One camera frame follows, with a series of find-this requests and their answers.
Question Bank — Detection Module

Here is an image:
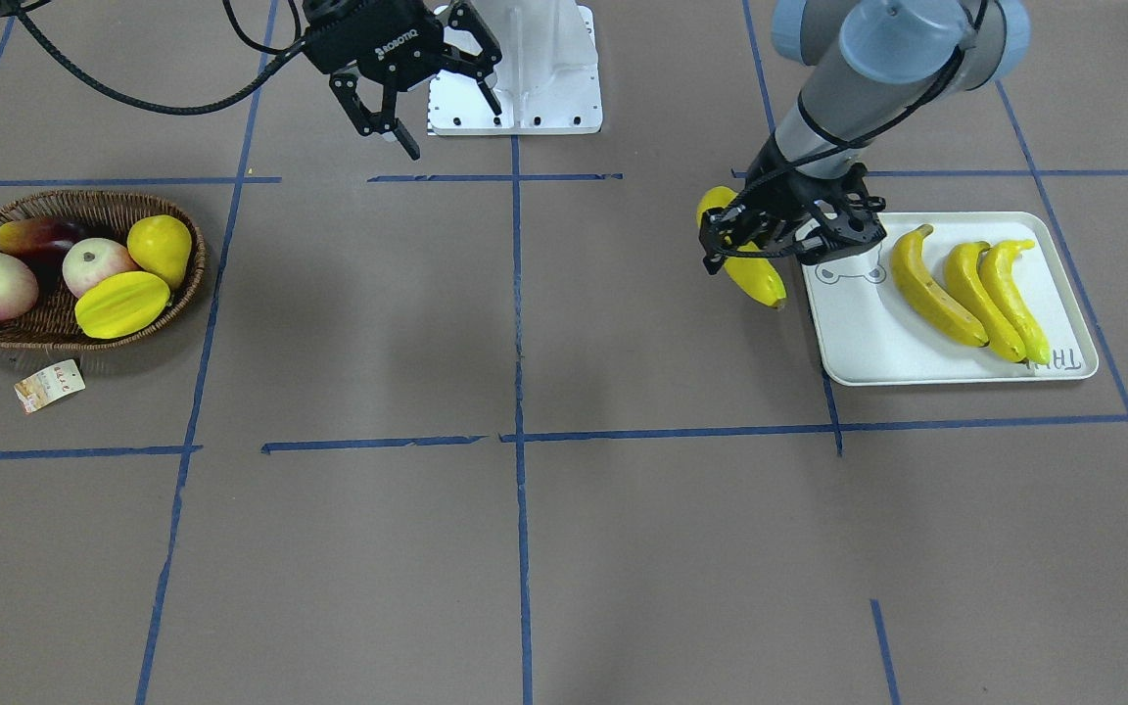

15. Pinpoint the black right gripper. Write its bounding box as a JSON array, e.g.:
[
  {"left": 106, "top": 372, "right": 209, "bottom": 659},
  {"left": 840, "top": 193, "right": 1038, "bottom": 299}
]
[{"left": 302, "top": 1, "right": 504, "bottom": 161}]

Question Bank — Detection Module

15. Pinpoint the orange mango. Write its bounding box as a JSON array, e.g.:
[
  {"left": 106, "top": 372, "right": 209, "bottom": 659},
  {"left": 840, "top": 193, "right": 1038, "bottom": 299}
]
[{"left": 0, "top": 215, "right": 92, "bottom": 267}]

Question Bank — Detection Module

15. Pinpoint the white bear tray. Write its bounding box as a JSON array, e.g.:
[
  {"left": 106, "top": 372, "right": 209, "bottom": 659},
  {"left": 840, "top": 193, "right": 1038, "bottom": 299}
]
[{"left": 802, "top": 212, "right": 1100, "bottom": 387}]

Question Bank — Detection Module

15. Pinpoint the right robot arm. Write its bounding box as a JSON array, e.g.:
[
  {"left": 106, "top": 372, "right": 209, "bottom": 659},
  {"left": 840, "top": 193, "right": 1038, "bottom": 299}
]
[{"left": 0, "top": 1, "right": 504, "bottom": 160}]

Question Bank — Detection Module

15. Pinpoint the yellow pear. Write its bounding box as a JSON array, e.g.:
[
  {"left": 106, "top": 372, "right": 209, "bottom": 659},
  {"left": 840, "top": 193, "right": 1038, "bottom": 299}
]
[{"left": 125, "top": 214, "right": 193, "bottom": 291}]

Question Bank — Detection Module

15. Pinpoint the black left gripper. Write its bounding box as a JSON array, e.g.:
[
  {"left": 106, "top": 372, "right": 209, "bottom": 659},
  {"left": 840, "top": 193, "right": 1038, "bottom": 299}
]
[{"left": 699, "top": 136, "right": 887, "bottom": 275}]

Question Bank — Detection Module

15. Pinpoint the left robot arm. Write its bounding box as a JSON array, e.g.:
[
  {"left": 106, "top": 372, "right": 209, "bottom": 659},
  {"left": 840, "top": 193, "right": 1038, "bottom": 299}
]
[{"left": 699, "top": 1, "right": 1031, "bottom": 273}]

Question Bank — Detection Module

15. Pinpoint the brown wicker basket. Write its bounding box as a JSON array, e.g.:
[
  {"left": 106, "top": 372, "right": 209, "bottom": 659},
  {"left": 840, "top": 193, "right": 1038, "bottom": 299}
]
[{"left": 0, "top": 190, "right": 208, "bottom": 353}]

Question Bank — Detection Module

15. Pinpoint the yellow banana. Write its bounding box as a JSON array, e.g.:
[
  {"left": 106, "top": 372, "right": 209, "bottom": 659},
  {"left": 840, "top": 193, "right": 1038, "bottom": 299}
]
[
  {"left": 943, "top": 241, "right": 1028, "bottom": 364},
  {"left": 979, "top": 238, "right": 1052, "bottom": 365},
  {"left": 890, "top": 223, "right": 990, "bottom": 349},
  {"left": 696, "top": 186, "right": 788, "bottom": 310}
]

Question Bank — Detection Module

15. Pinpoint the white pillar base plate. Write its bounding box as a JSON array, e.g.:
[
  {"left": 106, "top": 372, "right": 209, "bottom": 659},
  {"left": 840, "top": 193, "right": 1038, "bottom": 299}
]
[{"left": 428, "top": 1, "right": 603, "bottom": 136}]

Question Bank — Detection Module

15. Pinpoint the paper basket tag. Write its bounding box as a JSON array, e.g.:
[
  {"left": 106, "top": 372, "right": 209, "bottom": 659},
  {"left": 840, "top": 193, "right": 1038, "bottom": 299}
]
[{"left": 14, "top": 358, "right": 86, "bottom": 414}]

